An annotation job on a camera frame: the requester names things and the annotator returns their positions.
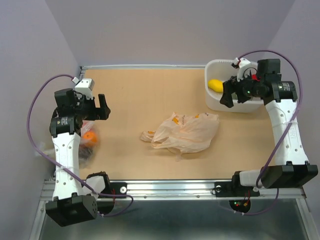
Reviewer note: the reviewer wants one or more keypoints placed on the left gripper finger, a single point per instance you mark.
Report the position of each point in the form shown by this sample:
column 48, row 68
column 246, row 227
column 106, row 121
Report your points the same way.
column 104, row 113
column 102, row 101

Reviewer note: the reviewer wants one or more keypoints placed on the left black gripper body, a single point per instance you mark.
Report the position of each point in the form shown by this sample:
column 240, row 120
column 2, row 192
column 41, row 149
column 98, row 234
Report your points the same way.
column 87, row 109

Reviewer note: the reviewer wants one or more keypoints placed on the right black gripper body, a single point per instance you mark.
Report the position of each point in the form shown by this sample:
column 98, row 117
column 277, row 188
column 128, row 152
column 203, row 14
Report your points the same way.
column 246, row 89

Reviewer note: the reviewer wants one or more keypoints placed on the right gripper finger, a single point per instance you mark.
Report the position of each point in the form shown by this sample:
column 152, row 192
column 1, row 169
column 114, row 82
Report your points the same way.
column 228, row 87
column 227, row 100

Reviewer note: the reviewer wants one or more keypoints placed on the yellow fake lemon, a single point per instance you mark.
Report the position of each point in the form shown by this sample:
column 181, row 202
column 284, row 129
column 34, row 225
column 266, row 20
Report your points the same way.
column 216, row 85

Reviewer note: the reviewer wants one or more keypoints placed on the translucent banana-print plastic bag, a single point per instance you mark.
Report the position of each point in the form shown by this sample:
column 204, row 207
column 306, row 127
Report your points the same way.
column 183, row 134

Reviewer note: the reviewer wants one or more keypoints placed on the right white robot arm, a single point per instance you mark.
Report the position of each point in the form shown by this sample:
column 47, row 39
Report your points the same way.
column 288, row 165

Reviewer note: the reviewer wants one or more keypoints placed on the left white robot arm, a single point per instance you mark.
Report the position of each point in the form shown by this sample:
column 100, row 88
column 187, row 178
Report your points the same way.
column 74, row 200

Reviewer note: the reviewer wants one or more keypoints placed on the filled plastic bag at left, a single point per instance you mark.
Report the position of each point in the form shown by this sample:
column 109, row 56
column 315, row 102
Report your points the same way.
column 89, row 137

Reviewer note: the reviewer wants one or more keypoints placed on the white plastic bin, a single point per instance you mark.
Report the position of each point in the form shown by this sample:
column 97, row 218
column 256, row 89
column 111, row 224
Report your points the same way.
column 221, row 69

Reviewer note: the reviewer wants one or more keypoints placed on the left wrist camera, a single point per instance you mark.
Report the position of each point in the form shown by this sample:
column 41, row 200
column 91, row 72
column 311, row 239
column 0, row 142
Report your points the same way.
column 85, row 87

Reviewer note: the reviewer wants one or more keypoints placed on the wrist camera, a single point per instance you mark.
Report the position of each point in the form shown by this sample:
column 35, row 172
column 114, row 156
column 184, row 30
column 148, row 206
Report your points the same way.
column 244, row 68
column 85, row 87

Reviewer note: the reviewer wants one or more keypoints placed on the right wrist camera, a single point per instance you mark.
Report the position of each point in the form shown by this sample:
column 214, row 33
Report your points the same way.
column 244, row 68

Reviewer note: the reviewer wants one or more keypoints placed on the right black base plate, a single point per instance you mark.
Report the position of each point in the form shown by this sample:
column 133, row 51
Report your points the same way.
column 240, row 196

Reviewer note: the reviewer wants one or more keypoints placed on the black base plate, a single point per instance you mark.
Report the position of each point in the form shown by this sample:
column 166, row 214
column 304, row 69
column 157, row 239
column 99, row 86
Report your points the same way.
column 240, row 196
column 109, row 205

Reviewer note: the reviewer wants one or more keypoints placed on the aluminium rail frame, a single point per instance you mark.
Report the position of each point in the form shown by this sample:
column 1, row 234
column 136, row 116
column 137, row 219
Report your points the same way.
column 175, row 200

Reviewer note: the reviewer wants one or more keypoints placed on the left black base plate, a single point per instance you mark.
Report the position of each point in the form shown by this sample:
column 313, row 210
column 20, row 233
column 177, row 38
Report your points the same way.
column 109, row 205

